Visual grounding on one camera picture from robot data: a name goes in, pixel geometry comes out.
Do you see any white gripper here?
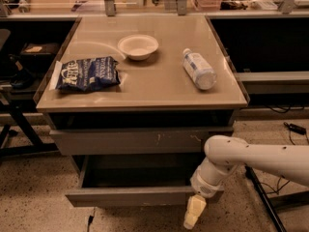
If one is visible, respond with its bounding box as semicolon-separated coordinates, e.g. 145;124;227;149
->
183;158;237;229

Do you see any grey drawer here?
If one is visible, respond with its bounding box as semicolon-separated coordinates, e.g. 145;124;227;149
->
50;127;234;156
65;154;225;209

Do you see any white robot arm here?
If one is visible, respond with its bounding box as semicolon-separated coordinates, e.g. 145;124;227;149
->
183;135;309;229

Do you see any grey top drawer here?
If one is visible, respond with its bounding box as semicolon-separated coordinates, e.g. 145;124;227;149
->
50;127;234;156

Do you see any grey drawer cabinet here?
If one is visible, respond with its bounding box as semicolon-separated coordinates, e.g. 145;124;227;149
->
33;14;251;166

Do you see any black metal stand leg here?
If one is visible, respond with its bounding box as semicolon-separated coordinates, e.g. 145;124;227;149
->
245;166;309;232

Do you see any black power adapter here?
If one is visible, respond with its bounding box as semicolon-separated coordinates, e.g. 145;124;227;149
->
283;122;306;135

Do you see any clear plastic water bottle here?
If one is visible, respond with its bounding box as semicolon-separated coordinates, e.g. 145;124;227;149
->
183;48;216;90

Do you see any white paper bowl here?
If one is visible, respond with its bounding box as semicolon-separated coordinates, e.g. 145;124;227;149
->
118;35;158;61

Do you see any blue chip bag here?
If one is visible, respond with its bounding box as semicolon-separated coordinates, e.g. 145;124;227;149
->
49;56;121;92

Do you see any black bag on shelf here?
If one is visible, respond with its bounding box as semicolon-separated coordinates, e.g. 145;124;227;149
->
10;55;35;89

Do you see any dark box on shelf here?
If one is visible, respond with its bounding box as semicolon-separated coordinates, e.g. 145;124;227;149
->
20;43;60;62

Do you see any black floor cable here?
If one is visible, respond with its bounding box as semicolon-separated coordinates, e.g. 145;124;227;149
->
260;130;309;195

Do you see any black table frame left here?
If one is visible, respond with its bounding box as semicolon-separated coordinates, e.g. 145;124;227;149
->
0;101;58;158

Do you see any grey metal post middle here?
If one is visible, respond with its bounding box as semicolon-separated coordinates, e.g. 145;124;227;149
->
177;0;189;16

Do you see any grey metal post right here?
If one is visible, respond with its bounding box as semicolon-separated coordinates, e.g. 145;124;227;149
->
278;0;295;14

